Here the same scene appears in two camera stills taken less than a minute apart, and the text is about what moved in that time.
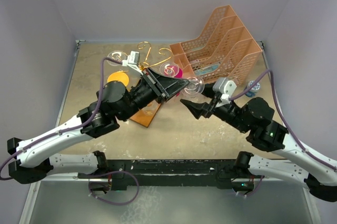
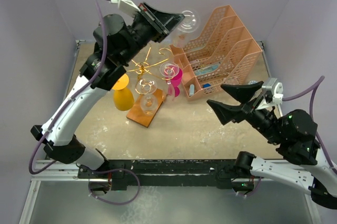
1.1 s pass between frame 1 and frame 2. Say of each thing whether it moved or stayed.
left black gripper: moved
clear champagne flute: stayed
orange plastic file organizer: stayed
